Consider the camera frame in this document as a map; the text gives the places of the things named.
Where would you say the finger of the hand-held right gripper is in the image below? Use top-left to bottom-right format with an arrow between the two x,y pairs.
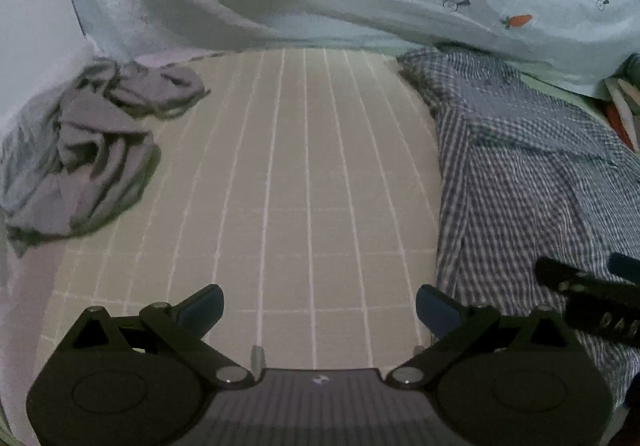
609,252 -> 640,285
534,256 -> 640,313

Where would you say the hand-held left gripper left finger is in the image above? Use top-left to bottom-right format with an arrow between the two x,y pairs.
65,284 -> 253,388

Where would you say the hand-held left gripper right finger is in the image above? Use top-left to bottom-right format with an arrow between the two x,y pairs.
387,284 -> 581,388

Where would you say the blue checked shirt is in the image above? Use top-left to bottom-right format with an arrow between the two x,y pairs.
396,46 -> 640,409

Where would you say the grid-patterned bed sheet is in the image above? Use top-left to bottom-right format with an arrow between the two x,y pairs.
0,48 -> 618,377

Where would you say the beige folded cloth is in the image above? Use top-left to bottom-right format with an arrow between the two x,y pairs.
604,77 -> 640,119

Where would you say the grey garment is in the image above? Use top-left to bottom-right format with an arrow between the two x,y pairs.
0,57 -> 211,259

